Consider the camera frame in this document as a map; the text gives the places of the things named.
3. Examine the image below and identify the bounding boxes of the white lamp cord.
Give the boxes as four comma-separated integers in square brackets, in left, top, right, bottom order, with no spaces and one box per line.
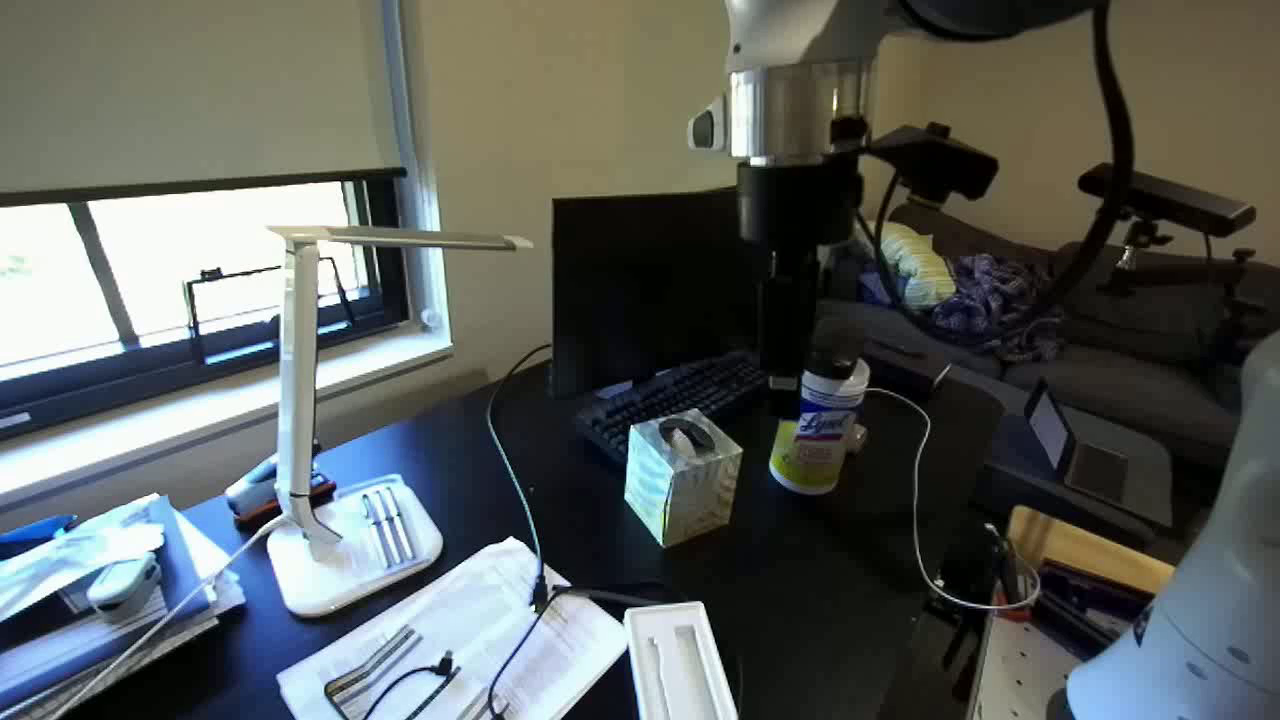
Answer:
[34,511,293,720]

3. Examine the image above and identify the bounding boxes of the white wipes canister, yellow-blue label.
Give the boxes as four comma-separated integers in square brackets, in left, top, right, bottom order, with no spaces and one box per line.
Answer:
[765,355,877,500]

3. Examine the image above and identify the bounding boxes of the blue and red stapler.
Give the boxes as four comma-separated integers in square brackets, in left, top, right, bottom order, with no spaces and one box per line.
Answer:
[221,454,335,527]

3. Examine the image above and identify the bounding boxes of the white desk lamp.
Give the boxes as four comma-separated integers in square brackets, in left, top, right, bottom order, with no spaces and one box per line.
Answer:
[263,219,535,621]

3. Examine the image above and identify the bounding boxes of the white booklet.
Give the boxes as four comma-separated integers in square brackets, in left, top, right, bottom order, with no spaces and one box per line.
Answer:
[492,590,632,720]

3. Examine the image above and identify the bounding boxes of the white handheld device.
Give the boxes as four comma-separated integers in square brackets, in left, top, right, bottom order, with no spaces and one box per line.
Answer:
[84,553,170,623]

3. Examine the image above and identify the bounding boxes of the black computer monitor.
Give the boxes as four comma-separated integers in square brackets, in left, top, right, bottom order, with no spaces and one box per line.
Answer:
[547,184,774,406]

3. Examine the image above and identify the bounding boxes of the black keyboard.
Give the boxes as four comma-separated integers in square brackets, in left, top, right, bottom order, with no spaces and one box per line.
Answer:
[573,350,771,465]

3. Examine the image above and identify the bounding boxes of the stack of papers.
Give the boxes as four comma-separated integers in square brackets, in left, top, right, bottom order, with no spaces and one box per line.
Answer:
[0,493,253,720]

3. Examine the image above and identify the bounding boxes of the thick black robot hose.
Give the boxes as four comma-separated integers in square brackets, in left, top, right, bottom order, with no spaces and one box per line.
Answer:
[1045,0,1140,293]

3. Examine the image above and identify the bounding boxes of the black stereo camera on tripod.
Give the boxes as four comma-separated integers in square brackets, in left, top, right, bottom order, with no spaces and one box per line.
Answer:
[1074,159,1261,293]

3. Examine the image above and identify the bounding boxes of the white perforated robot table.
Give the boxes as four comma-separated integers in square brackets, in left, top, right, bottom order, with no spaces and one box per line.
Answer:
[963,611,1113,720]

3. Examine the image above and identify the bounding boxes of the white USB cable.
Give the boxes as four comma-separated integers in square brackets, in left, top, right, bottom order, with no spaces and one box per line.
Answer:
[863,385,1045,615]

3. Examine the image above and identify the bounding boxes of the grey laptop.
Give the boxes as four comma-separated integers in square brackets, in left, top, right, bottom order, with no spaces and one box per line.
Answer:
[1017,376,1177,531]

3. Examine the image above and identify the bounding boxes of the blue folder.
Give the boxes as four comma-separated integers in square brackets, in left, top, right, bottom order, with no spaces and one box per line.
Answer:
[0,511,75,560]

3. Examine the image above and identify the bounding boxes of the pale yellow pillow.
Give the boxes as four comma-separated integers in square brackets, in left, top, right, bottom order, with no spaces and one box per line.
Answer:
[877,218,958,312]

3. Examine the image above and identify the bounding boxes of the white paper stack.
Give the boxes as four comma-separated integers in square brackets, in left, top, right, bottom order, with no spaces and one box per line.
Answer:
[479,342,593,720]

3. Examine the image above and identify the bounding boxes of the white paper sheet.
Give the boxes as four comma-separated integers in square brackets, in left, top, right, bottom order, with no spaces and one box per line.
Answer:
[271,531,581,720]

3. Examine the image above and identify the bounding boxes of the purple patterned cloth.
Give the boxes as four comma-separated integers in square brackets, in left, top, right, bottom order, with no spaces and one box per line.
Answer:
[856,253,1070,364]

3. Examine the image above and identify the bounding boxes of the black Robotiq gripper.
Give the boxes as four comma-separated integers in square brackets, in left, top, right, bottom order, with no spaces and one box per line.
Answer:
[736,155,860,406]

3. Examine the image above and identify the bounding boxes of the dark-framed eyeglasses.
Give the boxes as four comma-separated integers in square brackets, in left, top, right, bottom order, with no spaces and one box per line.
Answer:
[318,621,462,720]

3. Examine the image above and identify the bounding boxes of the beige roller blind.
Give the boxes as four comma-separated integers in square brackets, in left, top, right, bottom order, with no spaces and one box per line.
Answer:
[0,0,413,206]

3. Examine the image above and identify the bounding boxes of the grey couch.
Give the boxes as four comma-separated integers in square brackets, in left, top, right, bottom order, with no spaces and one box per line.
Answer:
[812,196,1280,472]

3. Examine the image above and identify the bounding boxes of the dark window frame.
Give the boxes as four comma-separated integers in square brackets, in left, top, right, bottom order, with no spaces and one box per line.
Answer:
[0,168,417,444]

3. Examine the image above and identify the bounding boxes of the pale green tissue box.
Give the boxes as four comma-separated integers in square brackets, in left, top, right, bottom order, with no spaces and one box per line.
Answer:
[620,406,748,553]

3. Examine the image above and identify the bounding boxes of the light wooden board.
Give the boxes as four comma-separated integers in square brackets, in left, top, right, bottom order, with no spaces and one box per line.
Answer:
[1003,500,1177,595]

